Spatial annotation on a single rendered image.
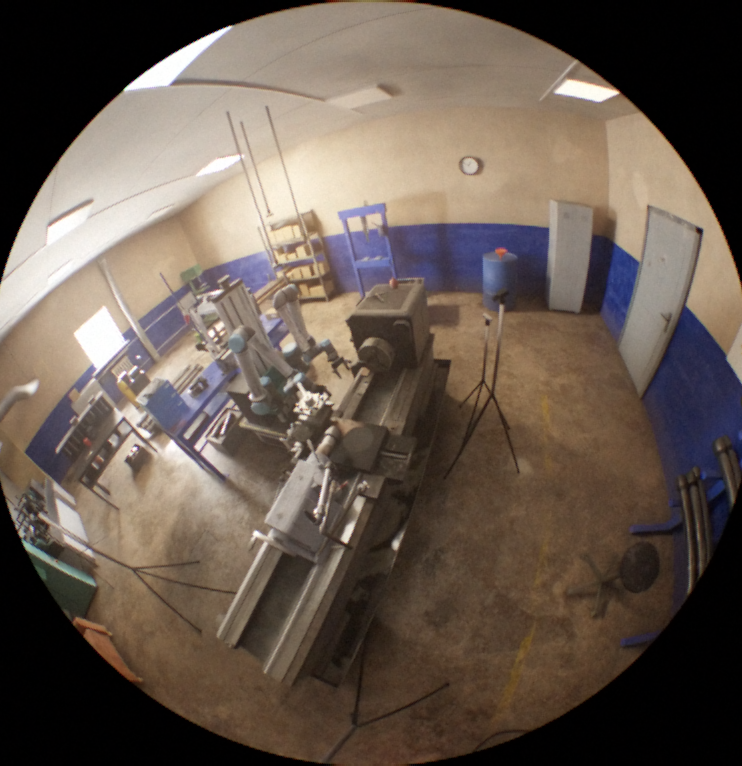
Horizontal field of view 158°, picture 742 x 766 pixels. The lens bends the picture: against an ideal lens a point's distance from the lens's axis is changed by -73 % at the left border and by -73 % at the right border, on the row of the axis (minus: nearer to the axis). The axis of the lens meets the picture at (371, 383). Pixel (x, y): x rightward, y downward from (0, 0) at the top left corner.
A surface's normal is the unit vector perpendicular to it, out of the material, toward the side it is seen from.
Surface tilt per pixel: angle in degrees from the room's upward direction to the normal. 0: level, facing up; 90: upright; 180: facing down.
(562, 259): 90
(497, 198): 90
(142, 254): 90
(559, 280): 90
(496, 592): 0
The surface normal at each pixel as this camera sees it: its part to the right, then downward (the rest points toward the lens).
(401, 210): -0.35, 0.69
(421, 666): -0.20, -0.72
